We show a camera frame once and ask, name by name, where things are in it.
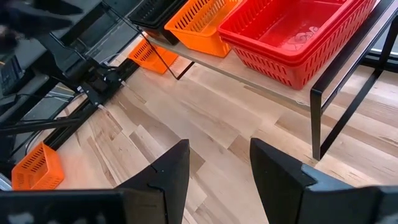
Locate red plastic basket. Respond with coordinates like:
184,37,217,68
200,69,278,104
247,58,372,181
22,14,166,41
219,0,377,91
216,0,379,67

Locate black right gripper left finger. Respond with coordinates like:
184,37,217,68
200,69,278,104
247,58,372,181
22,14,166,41
116,139,191,224

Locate wooden shelf with black frame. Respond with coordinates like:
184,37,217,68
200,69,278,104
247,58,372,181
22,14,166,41
102,0,398,161

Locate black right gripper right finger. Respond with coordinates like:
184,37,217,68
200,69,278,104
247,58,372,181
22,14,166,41
250,138,383,224

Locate orange plastic basket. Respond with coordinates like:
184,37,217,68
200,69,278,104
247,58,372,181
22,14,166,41
164,0,243,58
127,37,178,75
11,141,65,191

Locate black aluminium table frame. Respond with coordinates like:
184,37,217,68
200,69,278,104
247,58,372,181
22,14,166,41
0,58,141,152

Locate black plastic basket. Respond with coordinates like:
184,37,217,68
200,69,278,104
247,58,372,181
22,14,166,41
127,0,188,30

